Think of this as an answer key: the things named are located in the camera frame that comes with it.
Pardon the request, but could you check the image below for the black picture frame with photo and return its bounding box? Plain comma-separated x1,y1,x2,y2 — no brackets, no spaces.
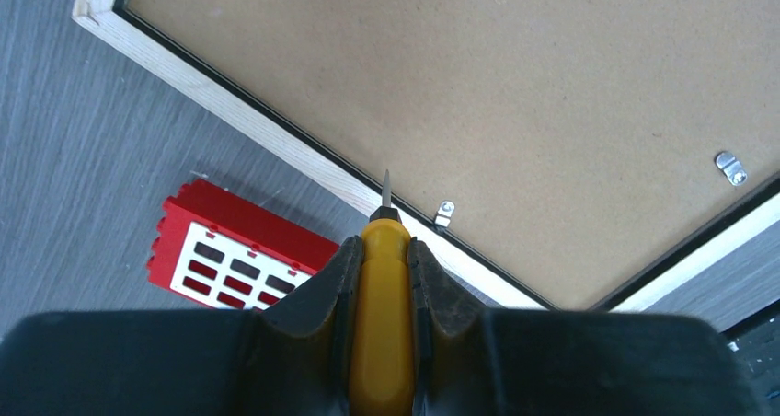
73,0,779,311

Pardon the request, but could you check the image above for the orange handled screwdriver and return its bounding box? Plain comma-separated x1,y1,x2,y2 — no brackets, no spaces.
349,173,416,415

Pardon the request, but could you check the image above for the red screw box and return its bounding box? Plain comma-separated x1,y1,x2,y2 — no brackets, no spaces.
146,179,338,311

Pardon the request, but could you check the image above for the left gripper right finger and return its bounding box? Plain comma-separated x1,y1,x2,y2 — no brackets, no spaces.
407,239,763,415

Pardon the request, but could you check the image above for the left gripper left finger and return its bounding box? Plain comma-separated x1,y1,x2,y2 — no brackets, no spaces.
1,237,363,415

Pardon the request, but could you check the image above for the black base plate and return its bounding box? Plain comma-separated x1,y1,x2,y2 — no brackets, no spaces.
725,314,779,416

